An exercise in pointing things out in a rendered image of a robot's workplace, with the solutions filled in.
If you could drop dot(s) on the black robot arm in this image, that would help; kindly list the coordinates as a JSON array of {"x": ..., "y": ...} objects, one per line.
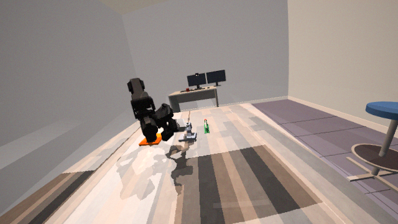
[{"x": 141, "y": 101}]

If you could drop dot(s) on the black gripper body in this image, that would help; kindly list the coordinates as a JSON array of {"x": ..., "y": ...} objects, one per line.
[{"x": 167, "y": 133}]

